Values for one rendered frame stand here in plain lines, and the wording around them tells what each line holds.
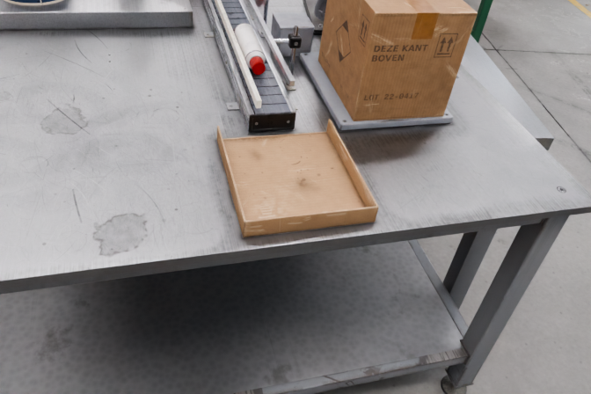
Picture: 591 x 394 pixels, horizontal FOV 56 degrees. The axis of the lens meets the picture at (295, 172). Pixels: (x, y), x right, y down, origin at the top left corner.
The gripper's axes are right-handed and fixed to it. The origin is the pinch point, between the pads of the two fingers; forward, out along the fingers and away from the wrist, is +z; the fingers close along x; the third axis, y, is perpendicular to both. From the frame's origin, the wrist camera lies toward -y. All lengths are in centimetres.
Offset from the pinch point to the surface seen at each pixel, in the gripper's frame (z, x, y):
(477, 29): 36, -155, -178
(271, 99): 28.0, 28.7, 0.0
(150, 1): 9.3, -25.0, 23.2
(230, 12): 12.3, -17.0, 0.8
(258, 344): 97, 27, 4
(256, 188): 40, 51, 9
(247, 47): 17.9, 13.8, 2.3
